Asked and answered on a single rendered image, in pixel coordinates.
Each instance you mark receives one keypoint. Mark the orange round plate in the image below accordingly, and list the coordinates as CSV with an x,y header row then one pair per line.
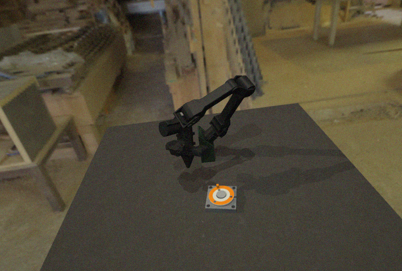
x,y
221,202

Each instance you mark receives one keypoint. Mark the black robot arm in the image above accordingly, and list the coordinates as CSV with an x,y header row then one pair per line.
x,y
240,87

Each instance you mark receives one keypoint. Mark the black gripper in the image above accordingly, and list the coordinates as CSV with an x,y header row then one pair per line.
x,y
199,150

